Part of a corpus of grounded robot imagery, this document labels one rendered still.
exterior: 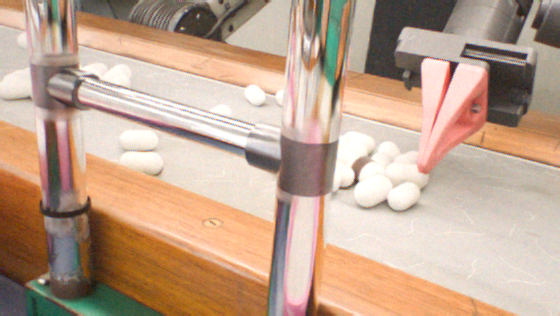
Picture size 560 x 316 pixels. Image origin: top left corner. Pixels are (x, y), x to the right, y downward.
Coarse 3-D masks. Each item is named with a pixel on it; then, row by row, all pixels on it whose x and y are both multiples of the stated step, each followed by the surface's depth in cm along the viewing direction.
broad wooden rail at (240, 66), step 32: (0, 0) 99; (96, 32) 82; (128, 32) 83; (160, 32) 85; (160, 64) 75; (192, 64) 73; (224, 64) 72; (256, 64) 71; (352, 96) 64; (384, 96) 63; (416, 96) 63; (416, 128) 59; (512, 128) 56; (544, 128) 56; (544, 160) 53
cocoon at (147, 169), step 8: (128, 152) 42; (136, 152) 42; (144, 152) 42; (152, 152) 42; (120, 160) 42; (128, 160) 41; (136, 160) 42; (144, 160) 42; (152, 160) 42; (160, 160) 42; (136, 168) 42; (144, 168) 42; (152, 168) 42; (160, 168) 42
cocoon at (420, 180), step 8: (392, 168) 44; (400, 168) 44; (408, 168) 44; (416, 168) 44; (392, 176) 44; (400, 176) 44; (408, 176) 44; (416, 176) 44; (424, 176) 44; (392, 184) 44; (400, 184) 44; (416, 184) 44; (424, 184) 44
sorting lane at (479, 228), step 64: (0, 64) 68; (128, 64) 75; (128, 128) 52; (384, 128) 59; (256, 192) 42; (448, 192) 45; (512, 192) 46; (384, 256) 35; (448, 256) 36; (512, 256) 36
